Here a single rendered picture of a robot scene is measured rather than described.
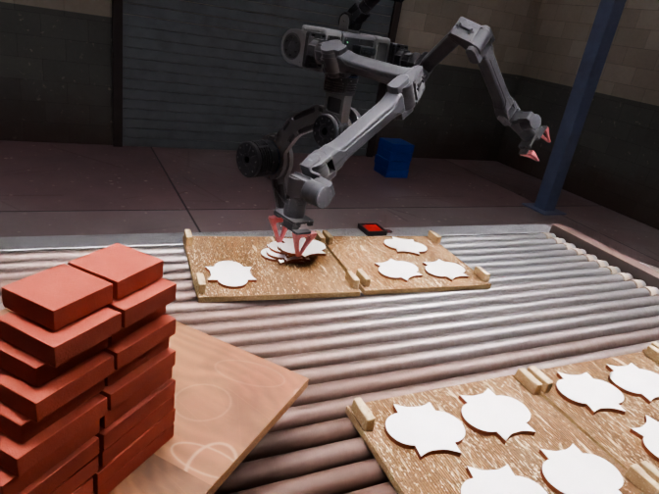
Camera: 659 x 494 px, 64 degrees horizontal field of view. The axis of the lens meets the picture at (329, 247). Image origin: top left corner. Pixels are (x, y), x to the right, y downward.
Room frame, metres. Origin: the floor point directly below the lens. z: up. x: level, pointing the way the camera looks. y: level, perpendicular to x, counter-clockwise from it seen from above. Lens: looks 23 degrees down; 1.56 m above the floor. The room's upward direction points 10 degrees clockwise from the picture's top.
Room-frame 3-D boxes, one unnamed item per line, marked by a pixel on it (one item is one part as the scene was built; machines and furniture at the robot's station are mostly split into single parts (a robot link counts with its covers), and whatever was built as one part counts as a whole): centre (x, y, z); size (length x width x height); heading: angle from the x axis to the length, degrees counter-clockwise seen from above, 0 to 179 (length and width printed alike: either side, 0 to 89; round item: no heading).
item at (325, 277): (1.30, 0.16, 0.93); 0.41 x 0.35 x 0.02; 114
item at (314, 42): (2.00, 0.15, 1.45); 0.09 x 0.08 x 0.12; 139
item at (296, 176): (1.32, 0.10, 1.16); 0.07 x 0.06 x 0.07; 50
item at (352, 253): (1.48, -0.22, 0.93); 0.41 x 0.35 x 0.02; 115
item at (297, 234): (1.29, 0.08, 1.02); 0.07 x 0.07 x 0.09; 41
